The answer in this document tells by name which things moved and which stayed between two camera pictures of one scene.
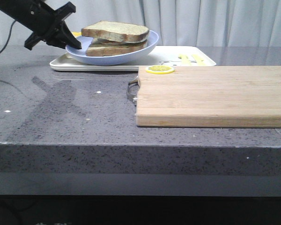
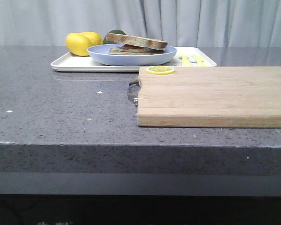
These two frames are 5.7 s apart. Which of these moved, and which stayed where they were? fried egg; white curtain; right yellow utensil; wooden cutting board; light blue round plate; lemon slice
Moved: fried egg; light blue round plate
Stayed: lemon slice; white curtain; wooden cutting board; right yellow utensil
